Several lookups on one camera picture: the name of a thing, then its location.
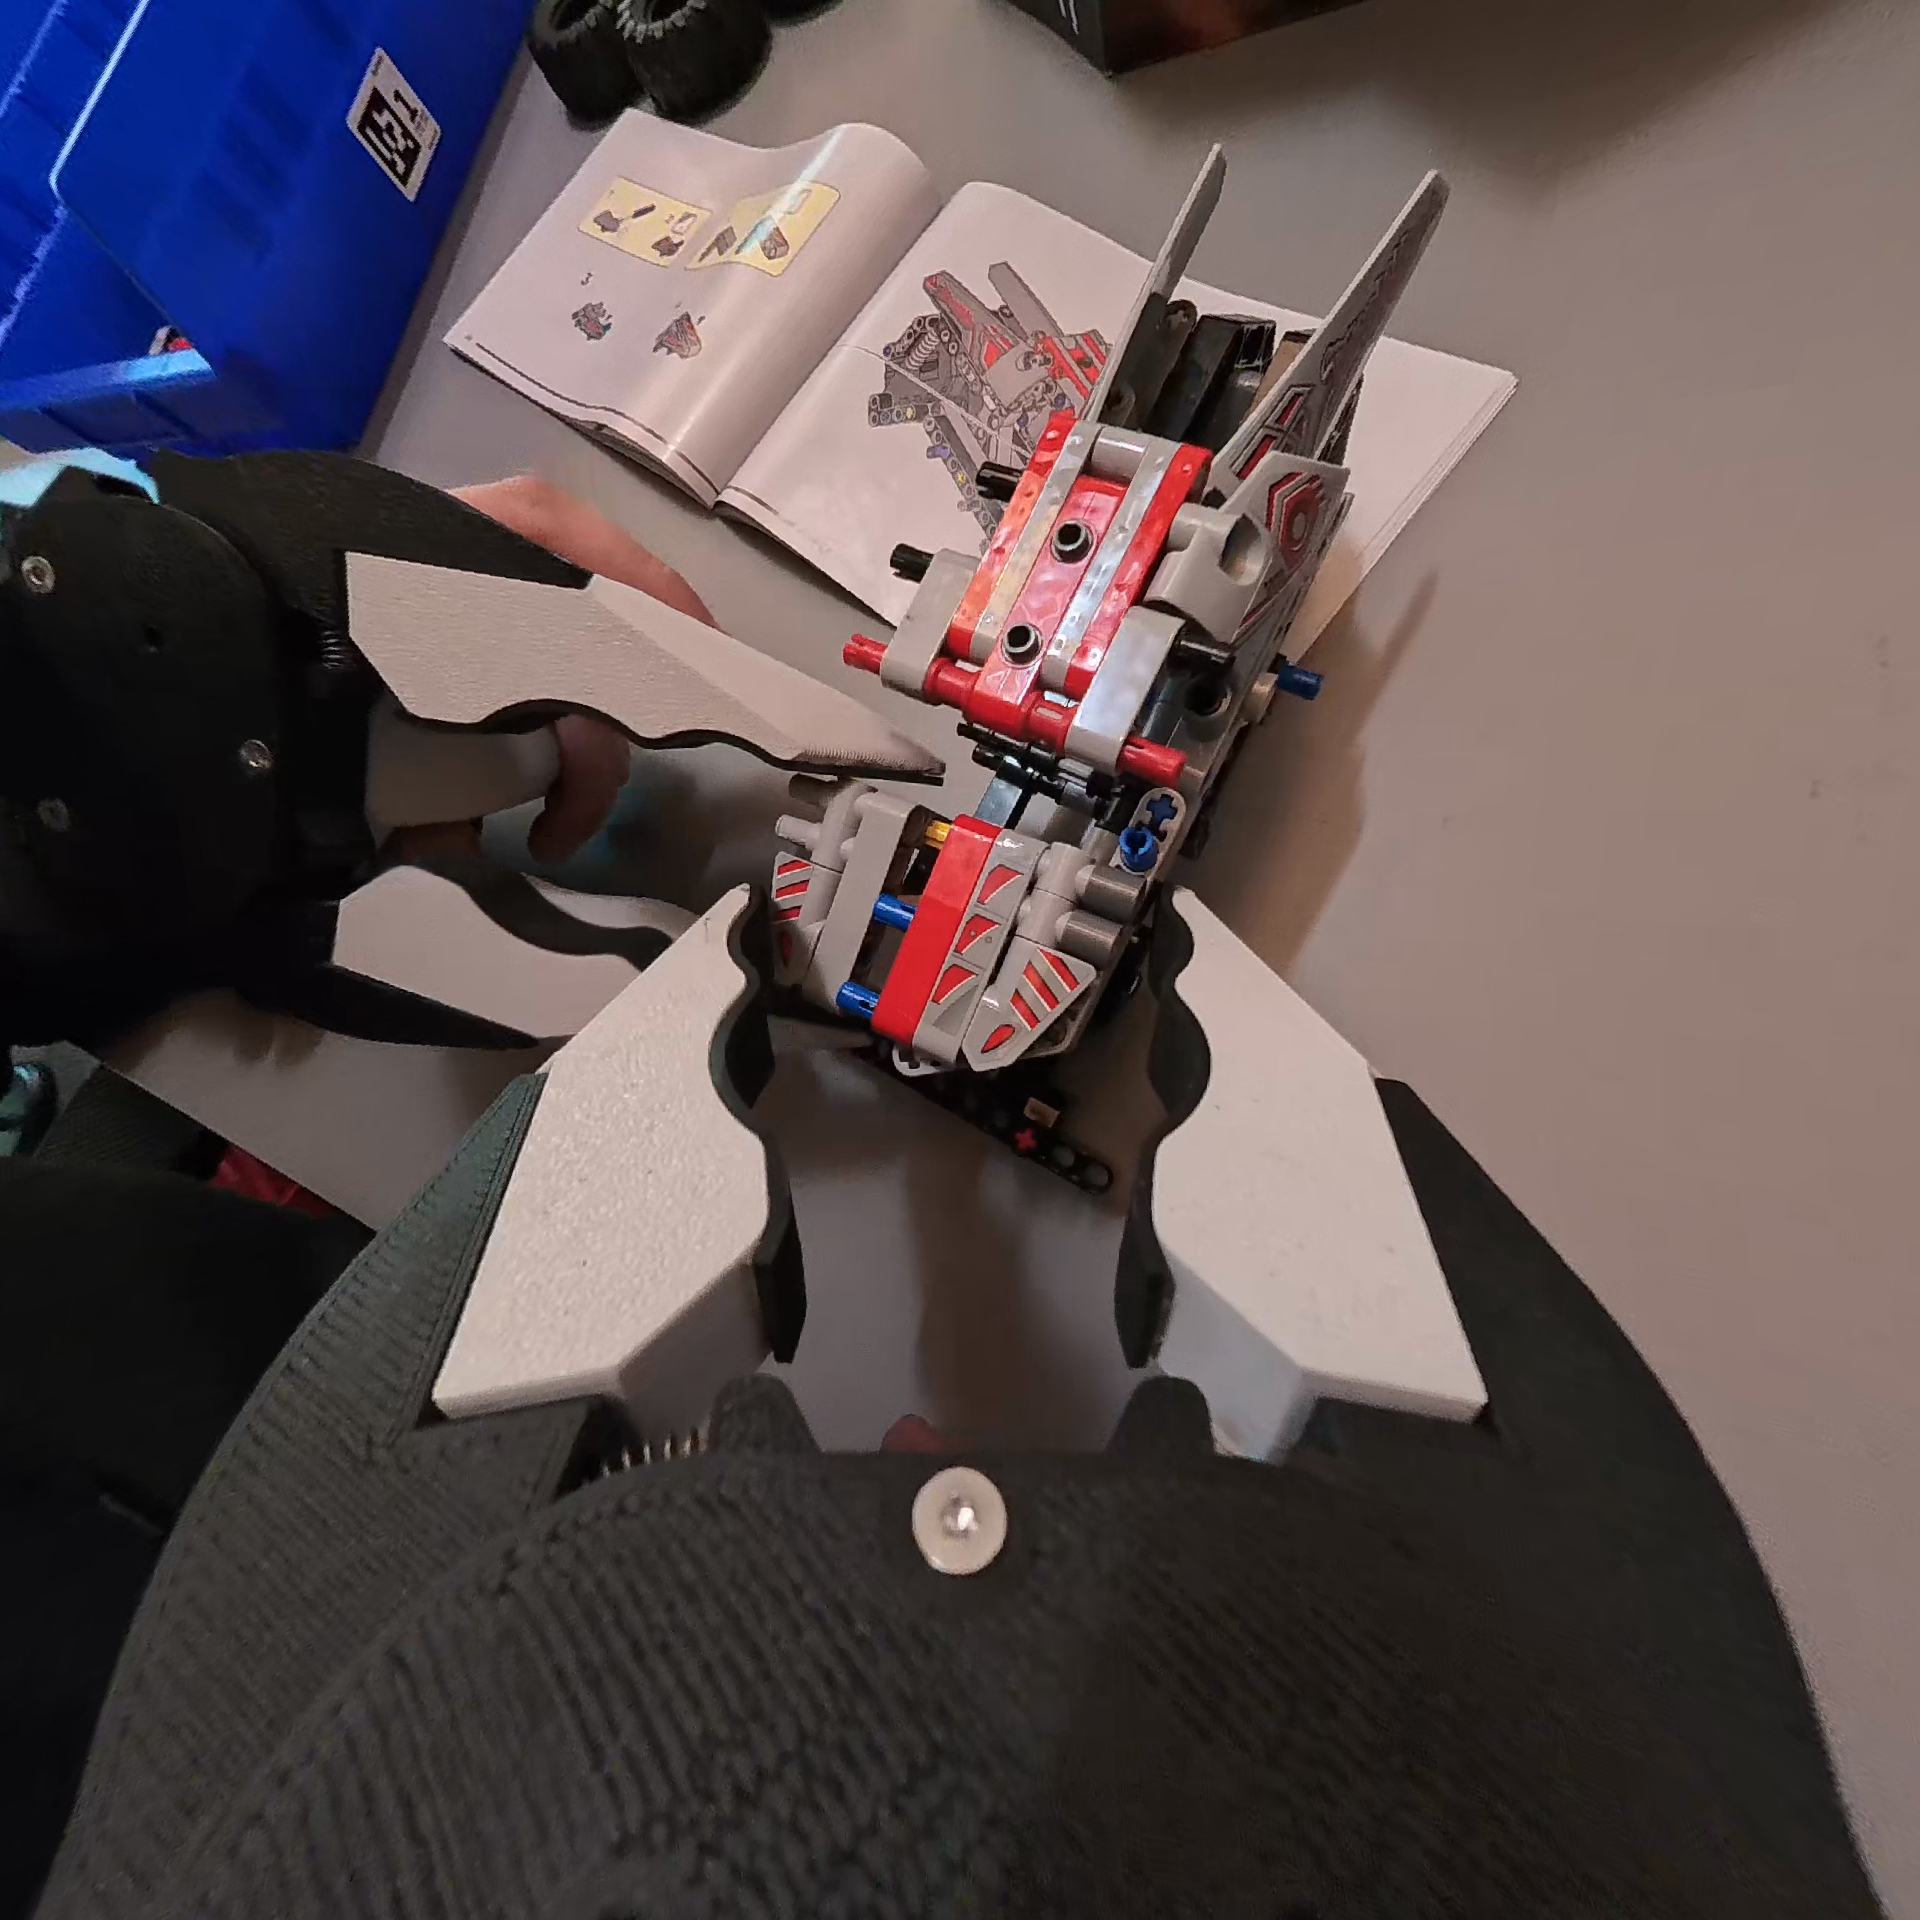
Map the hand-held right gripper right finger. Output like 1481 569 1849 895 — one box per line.
1114 882 1490 1470

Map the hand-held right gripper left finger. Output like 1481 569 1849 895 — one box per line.
432 882 810 1424

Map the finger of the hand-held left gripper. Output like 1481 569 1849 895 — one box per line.
282 863 711 1050
344 551 951 783

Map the grey red brick truck model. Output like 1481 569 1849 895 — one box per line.
772 141 1454 1201

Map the light grey desk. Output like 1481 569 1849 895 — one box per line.
90 0 1920 1906

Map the person's left hand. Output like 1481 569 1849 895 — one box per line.
448 478 721 868

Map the open instruction booklet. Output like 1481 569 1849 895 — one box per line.
442 106 1518 632

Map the tagged blue storage bin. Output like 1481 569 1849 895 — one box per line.
52 0 579 444

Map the black toy set box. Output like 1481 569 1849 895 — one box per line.
1002 0 1369 77

